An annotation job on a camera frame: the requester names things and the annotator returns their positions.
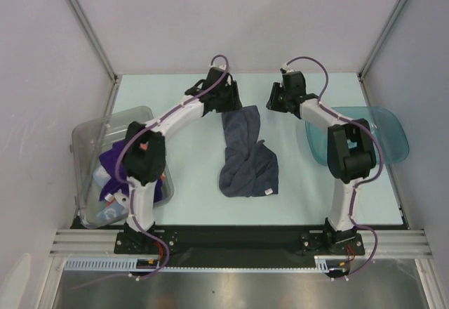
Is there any grey towel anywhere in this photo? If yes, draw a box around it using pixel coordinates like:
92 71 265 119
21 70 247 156
218 105 279 197

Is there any purple towel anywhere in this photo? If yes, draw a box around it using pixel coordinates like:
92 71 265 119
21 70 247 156
98 139 166 204

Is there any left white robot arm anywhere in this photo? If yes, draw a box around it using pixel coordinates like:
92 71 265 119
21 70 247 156
116 67 242 253

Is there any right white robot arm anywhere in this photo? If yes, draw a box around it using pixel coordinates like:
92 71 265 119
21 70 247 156
267 70 377 254

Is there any teal plastic tray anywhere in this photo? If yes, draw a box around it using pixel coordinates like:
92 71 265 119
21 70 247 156
305 107 410 166

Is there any clear plastic bin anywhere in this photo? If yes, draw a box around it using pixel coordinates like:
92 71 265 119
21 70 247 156
72 106 153 229

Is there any light blue paw towel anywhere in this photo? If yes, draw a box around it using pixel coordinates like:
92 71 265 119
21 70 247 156
93 166 129 221

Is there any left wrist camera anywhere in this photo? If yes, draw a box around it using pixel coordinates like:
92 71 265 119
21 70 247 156
209 63 227 70

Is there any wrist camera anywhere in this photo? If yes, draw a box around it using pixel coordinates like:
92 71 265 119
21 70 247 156
280 63 294 74
209 63 227 70

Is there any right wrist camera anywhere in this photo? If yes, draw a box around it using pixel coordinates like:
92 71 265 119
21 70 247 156
280 63 294 74

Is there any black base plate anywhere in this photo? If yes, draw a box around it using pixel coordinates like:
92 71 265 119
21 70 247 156
72 213 410 268

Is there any right aluminium frame post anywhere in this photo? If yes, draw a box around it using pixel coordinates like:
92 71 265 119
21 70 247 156
361 0 424 78

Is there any aluminium frame post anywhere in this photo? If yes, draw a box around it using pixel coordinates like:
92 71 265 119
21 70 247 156
361 0 424 78
52 0 119 82

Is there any white slotted cable duct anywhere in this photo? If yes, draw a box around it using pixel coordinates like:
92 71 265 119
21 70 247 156
64 257 330 274

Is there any left aluminium frame post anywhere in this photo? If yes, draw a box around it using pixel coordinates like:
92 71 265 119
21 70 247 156
52 0 119 82

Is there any aluminium front rail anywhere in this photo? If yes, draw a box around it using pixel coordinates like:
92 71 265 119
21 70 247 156
49 229 433 259

